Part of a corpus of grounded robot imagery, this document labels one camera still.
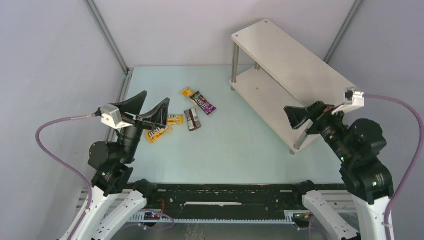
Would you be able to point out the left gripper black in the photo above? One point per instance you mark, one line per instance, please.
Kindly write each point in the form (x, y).
(139, 120)

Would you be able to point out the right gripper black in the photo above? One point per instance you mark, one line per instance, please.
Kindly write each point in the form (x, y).
(315, 117)

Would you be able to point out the yellow candy bar wrapper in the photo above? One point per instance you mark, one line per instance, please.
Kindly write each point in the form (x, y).
(187, 92)

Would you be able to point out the brown candy bag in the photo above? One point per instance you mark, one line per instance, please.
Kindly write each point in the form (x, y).
(192, 118)

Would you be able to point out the purple candy bag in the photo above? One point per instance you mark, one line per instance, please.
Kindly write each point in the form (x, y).
(203, 103)

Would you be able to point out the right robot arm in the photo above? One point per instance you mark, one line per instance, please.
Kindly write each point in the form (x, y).
(357, 146)

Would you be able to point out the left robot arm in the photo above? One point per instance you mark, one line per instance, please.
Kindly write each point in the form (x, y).
(110, 159)

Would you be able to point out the yellow candy bag lower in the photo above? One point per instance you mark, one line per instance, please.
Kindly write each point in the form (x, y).
(157, 133)

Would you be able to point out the yellow candy bag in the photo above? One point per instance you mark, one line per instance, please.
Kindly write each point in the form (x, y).
(175, 119)
(157, 133)

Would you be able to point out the yellow candy bag middle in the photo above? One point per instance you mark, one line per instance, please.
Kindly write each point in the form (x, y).
(175, 119)

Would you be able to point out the white two-tier shelf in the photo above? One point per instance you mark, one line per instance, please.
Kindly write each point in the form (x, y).
(271, 70)

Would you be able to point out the small circuit board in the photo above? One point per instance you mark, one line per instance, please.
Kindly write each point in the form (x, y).
(151, 216)

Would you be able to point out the left corner aluminium profile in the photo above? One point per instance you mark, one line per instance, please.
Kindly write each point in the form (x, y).
(102, 25)

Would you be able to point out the corner aluminium profile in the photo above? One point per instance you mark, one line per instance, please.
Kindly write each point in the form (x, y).
(355, 8)
(102, 25)

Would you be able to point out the right corner aluminium profile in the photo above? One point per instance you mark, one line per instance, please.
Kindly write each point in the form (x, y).
(355, 8)

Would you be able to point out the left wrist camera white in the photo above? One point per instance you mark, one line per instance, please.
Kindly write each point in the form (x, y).
(111, 117)

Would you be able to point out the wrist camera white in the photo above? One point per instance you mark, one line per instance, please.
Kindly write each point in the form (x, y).
(353, 100)
(111, 117)

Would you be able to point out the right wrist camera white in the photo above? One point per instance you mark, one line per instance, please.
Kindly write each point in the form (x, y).
(353, 100)

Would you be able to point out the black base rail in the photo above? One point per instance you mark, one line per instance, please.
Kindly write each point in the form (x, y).
(227, 202)

